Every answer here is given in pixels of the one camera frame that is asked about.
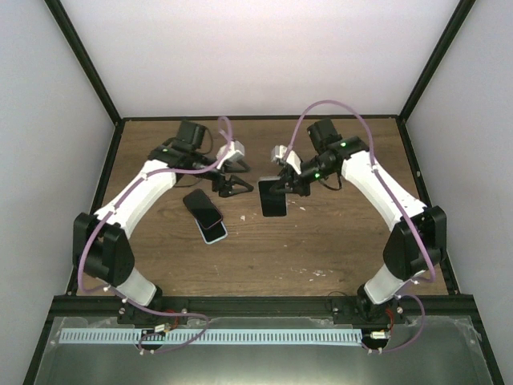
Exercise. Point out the grey metal front plate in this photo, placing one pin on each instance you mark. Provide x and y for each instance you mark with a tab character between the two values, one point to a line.
436	350

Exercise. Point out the phone in pink case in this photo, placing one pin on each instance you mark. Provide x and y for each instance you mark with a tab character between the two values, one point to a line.
202	209

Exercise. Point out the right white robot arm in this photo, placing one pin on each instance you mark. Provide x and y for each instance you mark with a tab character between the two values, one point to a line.
417	241

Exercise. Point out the phone in light blue case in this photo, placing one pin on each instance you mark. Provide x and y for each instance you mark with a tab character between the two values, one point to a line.
216	233

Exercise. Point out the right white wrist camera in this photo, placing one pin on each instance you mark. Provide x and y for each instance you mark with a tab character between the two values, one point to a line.
282	156

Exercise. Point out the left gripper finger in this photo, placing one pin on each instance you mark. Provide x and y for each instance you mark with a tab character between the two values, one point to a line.
240	186
234	167

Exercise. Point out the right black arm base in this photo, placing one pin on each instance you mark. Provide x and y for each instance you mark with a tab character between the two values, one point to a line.
354	310

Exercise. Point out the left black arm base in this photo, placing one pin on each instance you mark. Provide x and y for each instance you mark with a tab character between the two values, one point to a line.
157	312

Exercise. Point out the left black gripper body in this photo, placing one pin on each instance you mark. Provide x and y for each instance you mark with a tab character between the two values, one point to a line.
217	184

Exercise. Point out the light blue slotted cable duct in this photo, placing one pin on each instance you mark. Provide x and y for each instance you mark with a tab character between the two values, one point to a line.
317	337

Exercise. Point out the black phone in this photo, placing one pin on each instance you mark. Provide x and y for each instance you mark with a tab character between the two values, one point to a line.
272	204

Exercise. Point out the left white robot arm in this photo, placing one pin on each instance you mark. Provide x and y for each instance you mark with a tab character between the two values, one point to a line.
101	247

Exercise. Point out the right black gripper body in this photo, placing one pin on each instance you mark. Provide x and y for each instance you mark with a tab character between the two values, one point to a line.
304	187

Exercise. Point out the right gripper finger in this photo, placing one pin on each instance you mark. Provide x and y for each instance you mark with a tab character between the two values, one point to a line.
287	175
281	187

